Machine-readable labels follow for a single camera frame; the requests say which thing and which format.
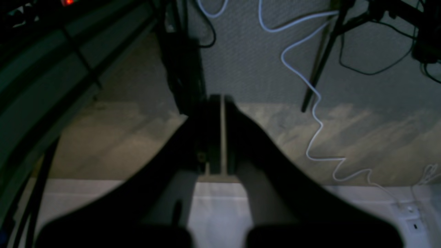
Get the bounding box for white power adapter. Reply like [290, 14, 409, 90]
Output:
[390, 201, 428, 239]

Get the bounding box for white cable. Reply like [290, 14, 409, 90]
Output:
[196, 0, 410, 210]

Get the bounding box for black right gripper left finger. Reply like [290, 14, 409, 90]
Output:
[36, 95, 221, 248]

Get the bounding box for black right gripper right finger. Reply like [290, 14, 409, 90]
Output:
[225, 96, 404, 248]

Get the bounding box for black cable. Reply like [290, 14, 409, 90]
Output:
[339, 21, 441, 84]

